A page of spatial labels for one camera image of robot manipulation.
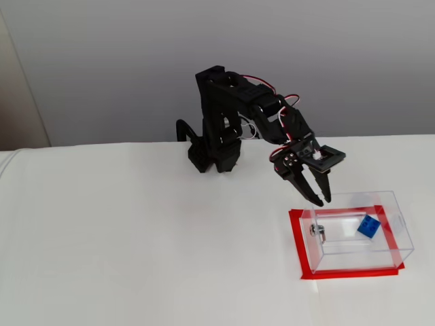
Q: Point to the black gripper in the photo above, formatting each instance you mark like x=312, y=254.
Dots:
x=296, y=168

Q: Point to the blue lego brick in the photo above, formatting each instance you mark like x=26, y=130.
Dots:
x=368, y=227

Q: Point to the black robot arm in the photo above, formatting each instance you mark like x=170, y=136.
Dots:
x=214, y=112

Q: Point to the transparent plastic box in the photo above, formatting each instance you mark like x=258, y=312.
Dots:
x=357, y=253

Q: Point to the silver cam lock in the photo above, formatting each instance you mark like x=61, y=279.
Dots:
x=317, y=231

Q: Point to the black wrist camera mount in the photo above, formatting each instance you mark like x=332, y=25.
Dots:
x=334, y=157

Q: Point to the red base plate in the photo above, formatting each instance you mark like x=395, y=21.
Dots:
x=340, y=274

